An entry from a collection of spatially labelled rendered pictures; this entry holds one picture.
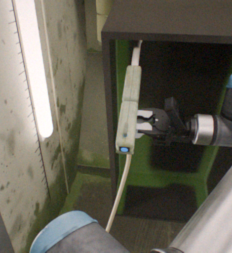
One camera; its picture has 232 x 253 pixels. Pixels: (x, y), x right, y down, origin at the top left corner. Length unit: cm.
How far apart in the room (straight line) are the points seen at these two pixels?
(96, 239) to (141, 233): 176
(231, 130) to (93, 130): 187
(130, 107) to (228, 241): 43
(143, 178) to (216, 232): 148
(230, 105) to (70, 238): 53
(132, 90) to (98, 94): 176
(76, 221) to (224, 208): 23
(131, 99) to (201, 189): 125
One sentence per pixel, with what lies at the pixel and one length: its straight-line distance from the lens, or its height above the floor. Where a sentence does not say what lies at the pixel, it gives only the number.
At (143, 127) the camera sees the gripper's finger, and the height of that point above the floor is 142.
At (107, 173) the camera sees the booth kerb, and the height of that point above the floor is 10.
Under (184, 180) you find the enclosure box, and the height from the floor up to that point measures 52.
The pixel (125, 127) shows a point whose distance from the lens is 66.
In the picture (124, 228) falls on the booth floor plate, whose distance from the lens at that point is 219.
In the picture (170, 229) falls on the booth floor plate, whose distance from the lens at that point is 222.
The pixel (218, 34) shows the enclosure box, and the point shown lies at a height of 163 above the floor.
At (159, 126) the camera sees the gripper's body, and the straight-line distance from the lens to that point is 74.
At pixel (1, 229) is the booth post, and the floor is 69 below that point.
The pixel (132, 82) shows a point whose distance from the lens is 79.
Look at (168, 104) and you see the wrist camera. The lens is 69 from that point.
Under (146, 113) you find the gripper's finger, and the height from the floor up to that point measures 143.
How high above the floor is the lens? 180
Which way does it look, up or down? 32 degrees down
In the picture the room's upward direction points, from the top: straight up
